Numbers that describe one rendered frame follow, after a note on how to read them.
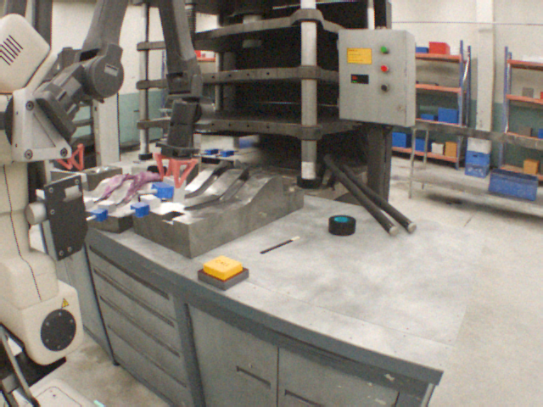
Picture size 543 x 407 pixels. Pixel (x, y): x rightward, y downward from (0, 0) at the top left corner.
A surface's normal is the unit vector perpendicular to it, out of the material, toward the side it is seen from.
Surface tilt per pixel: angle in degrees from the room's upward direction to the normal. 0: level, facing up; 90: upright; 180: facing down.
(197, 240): 90
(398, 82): 90
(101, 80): 90
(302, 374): 90
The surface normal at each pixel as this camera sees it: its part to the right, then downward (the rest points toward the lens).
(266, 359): -0.59, 0.24
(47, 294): 0.91, 0.12
